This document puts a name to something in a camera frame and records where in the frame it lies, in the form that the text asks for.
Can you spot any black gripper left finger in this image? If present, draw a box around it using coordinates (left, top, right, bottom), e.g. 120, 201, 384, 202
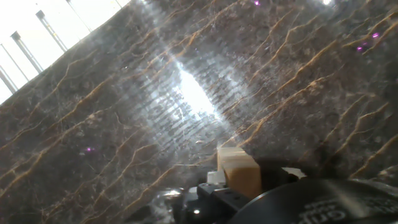
170, 169, 251, 224

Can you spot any dark marble pattern mat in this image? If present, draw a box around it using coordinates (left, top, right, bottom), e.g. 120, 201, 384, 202
0, 0, 398, 224

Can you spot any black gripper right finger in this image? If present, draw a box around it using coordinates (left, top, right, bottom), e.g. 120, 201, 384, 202
261, 166, 308, 190

